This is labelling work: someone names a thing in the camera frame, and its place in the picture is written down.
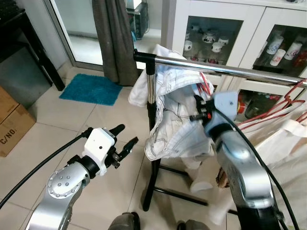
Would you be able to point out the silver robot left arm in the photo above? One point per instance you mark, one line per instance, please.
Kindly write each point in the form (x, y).
(60, 187)

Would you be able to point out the teal floor mat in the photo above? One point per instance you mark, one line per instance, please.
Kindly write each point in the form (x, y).
(91, 89)

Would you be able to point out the silver and black clothes rack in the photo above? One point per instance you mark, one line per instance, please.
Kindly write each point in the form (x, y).
(259, 75)

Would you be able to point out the small white mug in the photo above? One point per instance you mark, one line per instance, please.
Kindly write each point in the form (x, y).
(188, 46)

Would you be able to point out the plain white T-shirt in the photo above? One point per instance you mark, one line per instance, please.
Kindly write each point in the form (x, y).
(268, 139)

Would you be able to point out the patterned white teapot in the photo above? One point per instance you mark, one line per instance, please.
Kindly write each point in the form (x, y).
(211, 36)

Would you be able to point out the grey curtain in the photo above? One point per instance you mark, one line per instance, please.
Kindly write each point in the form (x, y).
(115, 43)

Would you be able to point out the white glass-door cabinet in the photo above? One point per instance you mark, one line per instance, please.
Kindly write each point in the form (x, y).
(168, 28)

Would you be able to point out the tall white printed cup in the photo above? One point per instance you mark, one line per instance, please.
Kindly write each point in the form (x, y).
(274, 45)
(294, 51)

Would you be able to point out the cardboard box with black print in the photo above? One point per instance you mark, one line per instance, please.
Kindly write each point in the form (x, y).
(17, 134)

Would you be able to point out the grey robot right foot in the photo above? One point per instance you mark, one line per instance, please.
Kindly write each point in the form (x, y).
(194, 225)

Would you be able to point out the black side table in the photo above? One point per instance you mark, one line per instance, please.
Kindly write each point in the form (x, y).
(29, 76)

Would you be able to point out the white T-shirt with brown print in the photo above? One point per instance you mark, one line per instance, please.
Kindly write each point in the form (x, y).
(292, 191)

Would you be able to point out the black mesh box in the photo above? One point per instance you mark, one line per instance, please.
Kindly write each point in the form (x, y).
(138, 21)

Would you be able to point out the glass sliding door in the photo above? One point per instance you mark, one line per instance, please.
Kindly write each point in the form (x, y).
(76, 24)

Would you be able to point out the plain brown cardboard box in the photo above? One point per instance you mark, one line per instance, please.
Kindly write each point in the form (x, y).
(5, 100)

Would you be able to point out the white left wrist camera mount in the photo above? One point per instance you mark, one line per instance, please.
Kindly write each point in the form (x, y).
(99, 145)

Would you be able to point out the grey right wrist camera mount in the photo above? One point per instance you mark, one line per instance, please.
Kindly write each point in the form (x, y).
(225, 106)

